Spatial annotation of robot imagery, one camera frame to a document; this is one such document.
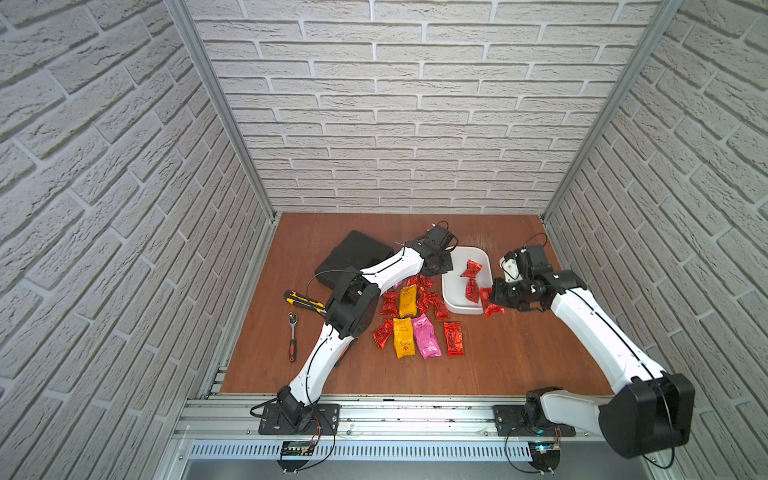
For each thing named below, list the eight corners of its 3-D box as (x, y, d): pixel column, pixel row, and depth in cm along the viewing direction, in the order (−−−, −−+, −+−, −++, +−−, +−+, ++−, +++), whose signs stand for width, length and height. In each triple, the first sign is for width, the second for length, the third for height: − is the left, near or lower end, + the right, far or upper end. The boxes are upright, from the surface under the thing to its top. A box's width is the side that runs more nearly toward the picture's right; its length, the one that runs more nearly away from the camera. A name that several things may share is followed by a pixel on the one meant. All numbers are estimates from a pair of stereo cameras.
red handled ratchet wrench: (289, 363, 84) (287, 360, 83) (290, 315, 94) (288, 312, 92) (297, 361, 85) (295, 359, 83) (297, 314, 94) (295, 311, 92)
